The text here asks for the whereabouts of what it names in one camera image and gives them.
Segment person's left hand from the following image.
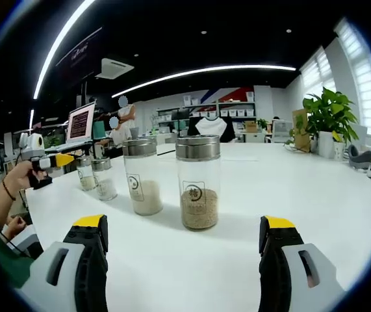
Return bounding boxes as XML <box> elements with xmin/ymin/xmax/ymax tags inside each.
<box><xmin>8</xmin><ymin>160</ymin><xmax>49</xmax><ymax>191</ymax></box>

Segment large potted green plant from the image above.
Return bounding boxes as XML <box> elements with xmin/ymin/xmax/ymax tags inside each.
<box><xmin>285</xmin><ymin>86</ymin><xmax>360</xmax><ymax>159</ymax></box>

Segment white open laptop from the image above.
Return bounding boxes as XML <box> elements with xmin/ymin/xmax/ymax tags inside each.
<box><xmin>64</xmin><ymin>101</ymin><xmax>97</xmax><ymax>146</ymax></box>

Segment tall seasoning bottle brown contents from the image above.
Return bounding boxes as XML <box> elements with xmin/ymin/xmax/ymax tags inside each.
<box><xmin>175</xmin><ymin>134</ymin><xmax>222</xmax><ymax>231</ymax></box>

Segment leafy office plant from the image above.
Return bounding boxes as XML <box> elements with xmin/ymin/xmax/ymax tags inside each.
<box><xmin>46</xmin><ymin>135</ymin><xmax>62</xmax><ymax>150</ymax></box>

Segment teal panel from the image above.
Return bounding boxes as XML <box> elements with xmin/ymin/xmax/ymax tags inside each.
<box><xmin>92</xmin><ymin>120</ymin><xmax>109</xmax><ymax>140</ymax></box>

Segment ceiling air conditioner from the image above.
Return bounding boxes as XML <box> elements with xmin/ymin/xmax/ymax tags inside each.
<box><xmin>94</xmin><ymin>57</ymin><xmax>135</xmax><ymax>80</ymax></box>

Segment small white pot yellow tag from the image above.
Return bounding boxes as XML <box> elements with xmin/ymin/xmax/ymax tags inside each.
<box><xmin>332</xmin><ymin>131</ymin><xmax>346</xmax><ymax>161</ymax></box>

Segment grey headset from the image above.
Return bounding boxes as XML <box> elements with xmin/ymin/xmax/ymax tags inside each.
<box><xmin>347</xmin><ymin>144</ymin><xmax>371</xmax><ymax>170</ymax></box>

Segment wide white window blind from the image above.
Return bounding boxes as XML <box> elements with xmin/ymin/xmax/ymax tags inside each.
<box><xmin>334</xmin><ymin>18</ymin><xmax>371</xmax><ymax>137</ymax></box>

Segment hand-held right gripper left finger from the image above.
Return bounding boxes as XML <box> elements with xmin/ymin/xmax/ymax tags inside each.
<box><xmin>21</xmin><ymin>213</ymin><xmax>110</xmax><ymax>312</ymax></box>

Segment short seasoning bottle cream contents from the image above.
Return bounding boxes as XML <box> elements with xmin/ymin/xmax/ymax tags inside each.
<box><xmin>75</xmin><ymin>155</ymin><xmax>97</xmax><ymax>192</ymax></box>

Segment white mesh office chair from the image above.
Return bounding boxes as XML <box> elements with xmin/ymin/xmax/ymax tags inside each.
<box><xmin>271</xmin><ymin>120</ymin><xmax>295</xmax><ymax>144</ymax></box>

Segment dark bead bracelet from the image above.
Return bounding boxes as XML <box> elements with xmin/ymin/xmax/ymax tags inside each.
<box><xmin>2</xmin><ymin>179</ymin><xmax>17</xmax><ymax>202</ymax></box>

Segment black laptop stand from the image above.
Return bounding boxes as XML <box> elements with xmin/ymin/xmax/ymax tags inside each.
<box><xmin>44</xmin><ymin>141</ymin><xmax>95</xmax><ymax>163</ymax></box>

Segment narrow white window blind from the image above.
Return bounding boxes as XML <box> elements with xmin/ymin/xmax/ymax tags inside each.
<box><xmin>298</xmin><ymin>47</ymin><xmax>339</xmax><ymax>108</ymax></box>

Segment dark hanging sign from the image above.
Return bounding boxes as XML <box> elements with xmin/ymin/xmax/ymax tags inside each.
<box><xmin>55</xmin><ymin>27</ymin><xmax>104</xmax><ymax>68</ymax></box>

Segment tall seasoning bottle white contents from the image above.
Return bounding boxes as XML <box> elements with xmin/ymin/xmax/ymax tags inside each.
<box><xmin>122</xmin><ymin>136</ymin><xmax>164</xmax><ymax>216</ymax></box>

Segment tall brown cardboard box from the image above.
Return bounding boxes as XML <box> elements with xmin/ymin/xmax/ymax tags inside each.
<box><xmin>291</xmin><ymin>109</ymin><xmax>313</xmax><ymax>153</ymax></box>

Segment shelf with white bins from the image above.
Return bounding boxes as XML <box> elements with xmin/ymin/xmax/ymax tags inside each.
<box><xmin>155</xmin><ymin>90</ymin><xmax>257</xmax><ymax>131</ymax></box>

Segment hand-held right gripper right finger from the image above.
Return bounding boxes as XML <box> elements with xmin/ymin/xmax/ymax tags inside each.
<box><xmin>259</xmin><ymin>214</ymin><xmax>347</xmax><ymax>312</ymax></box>

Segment white grey worn device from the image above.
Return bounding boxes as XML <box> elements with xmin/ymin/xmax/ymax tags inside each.
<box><xmin>0</xmin><ymin>223</ymin><xmax>45</xmax><ymax>261</ymax></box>

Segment short seasoning bottle white contents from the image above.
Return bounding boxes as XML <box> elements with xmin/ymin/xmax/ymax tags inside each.
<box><xmin>90</xmin><ymin>157</ymin><xmax>118</xmax><ymax>202</ymax></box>

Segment black and white shirt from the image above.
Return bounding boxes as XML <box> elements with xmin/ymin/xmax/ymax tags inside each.
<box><xmin>187</xmin><ymin>116</ymin><xmax>237</xmax><ymax>144</ymax></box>

